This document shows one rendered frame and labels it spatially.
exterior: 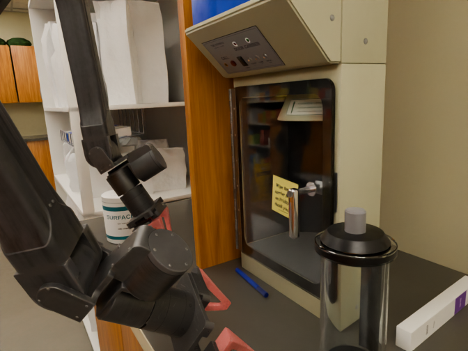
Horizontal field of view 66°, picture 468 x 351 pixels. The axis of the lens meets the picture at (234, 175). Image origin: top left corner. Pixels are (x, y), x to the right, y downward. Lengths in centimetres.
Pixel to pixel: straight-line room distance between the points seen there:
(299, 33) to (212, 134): 39
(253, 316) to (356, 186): 33
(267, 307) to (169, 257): 43
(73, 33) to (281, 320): 70
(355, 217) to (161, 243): 25
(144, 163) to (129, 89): 99
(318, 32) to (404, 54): 51
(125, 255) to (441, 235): 84
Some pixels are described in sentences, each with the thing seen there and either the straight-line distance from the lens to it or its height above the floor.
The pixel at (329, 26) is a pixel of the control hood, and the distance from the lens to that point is 60.
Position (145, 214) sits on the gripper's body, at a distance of 79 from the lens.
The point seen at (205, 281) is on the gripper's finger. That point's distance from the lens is 55.
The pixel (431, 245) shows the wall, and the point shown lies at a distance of 108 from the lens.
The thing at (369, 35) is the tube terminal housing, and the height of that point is 145.
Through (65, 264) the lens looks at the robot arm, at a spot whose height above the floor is 121.
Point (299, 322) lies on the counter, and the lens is 75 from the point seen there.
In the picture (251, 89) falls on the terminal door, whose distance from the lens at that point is 78.
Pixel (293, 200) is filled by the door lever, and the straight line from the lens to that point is 63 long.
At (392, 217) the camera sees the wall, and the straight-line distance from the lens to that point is 113.
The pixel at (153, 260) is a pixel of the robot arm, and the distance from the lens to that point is 39.
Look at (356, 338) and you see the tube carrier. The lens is 55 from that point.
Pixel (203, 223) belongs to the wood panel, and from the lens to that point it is 92.
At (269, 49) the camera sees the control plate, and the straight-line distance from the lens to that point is 65.
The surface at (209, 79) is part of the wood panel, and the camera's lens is 88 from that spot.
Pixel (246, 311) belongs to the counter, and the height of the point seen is 94.
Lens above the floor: 136
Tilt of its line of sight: 12 degrees down
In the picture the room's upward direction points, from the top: 3 degrees counter-clockwise
